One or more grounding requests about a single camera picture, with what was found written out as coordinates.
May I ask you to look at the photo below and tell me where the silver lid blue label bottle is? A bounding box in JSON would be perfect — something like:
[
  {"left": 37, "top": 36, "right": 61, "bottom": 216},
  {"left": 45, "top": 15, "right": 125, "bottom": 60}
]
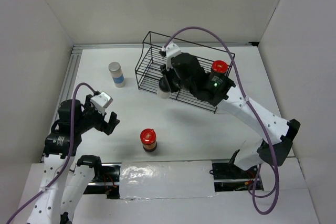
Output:
[{"left": 108, "top": 62, "right": 125, "bottom": 88}]

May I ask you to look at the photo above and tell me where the purple cable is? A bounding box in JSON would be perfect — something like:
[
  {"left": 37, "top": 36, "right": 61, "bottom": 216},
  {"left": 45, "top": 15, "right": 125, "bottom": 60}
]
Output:
[
  {"left": 164, "top": 26, "right": 280, "bottom": 214},
  {"left": 6, "top": 82, "right": 97, "bottom": 224}
]

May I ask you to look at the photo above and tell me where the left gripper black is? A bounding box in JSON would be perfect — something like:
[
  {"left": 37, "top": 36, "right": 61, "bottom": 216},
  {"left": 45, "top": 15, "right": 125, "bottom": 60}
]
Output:
[{"left": 76, "top": 94, "right": 120, "bottom": 135}]

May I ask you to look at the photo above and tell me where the red lid jar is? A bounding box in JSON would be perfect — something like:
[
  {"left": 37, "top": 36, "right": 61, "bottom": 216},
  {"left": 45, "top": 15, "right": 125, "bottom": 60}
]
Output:
[
  {"left": 140, "top": 129, "right": 157, "bottom": 152},
  {"left": 210, "top": 60, "right": 228, "bottom": 77}
]

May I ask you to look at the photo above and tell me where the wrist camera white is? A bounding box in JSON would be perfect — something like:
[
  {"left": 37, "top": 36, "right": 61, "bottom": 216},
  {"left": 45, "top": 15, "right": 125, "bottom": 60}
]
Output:
[
  {"left": 90, "top": 92, "right": 113, "bottom": 114},
  {"left": 160, "top": 42, "right": 181, "bottom": 71}
]

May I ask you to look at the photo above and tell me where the black lid white bottle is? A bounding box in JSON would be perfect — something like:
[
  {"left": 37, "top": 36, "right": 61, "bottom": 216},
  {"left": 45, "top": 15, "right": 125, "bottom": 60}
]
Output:
[{"left": 157, "top": 77, "right": 171, "bottom": 99}]

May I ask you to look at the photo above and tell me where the white glossy tape sheet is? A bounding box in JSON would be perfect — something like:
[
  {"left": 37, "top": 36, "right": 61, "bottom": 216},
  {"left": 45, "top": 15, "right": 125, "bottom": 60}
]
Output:
[{"left": 119, "top": 161, "right": 216, "bottom": 199}]

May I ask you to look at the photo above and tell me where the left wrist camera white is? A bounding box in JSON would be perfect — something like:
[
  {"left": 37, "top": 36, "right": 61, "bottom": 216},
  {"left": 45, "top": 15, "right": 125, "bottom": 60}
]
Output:
[{"left": 90, "top": 92, "right": 113, "bottom": 114}]

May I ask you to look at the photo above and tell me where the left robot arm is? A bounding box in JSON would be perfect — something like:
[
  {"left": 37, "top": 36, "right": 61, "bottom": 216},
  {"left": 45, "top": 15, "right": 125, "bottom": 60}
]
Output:
[{"left": 27, "top": 92, "right": 120, "bottom": 223}]

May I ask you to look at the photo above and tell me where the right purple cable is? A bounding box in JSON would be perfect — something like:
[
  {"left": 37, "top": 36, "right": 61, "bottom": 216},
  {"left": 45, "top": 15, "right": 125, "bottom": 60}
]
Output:
[{"left": 164, "top": 26, "right": 280, "bottom": 214}]

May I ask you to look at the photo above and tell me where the aluminium rail frame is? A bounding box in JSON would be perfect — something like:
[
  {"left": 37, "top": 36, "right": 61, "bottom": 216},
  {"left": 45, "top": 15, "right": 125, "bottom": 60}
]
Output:
[{"left": 43, "top": 42, "right": 259, "bottom": 148}]

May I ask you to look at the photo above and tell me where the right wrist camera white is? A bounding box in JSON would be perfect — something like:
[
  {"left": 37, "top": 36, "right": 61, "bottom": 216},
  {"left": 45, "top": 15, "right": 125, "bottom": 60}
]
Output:
[{"left": 160, "top": 42, "right": 181, "bottom": 71}]

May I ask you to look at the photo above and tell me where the black wire rack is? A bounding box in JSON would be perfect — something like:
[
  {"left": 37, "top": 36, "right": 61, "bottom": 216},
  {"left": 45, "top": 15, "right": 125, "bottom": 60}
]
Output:
[{"left": 134, "top": 31, "right": 232, "bottom": 114}]

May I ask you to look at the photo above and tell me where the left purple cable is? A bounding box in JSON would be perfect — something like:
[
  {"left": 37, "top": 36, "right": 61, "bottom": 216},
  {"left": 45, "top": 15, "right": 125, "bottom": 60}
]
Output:
[{"left": 6, "top": 82, "right": 97, "bottom": 224}]

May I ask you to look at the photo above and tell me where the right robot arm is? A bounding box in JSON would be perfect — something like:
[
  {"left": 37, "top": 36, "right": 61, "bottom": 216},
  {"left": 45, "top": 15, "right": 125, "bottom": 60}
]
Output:
[{"left": 158, "top": 50, "right": 300, "bottom": 178}]

